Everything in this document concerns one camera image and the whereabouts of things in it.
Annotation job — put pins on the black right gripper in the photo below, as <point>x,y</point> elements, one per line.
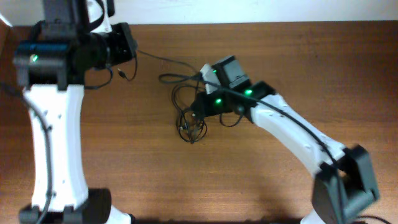
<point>204,109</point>

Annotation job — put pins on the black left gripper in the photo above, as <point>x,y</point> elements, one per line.
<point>123,43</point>

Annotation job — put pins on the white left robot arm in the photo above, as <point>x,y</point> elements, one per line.
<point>73,37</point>

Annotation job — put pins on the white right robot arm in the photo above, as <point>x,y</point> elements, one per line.
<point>344,180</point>

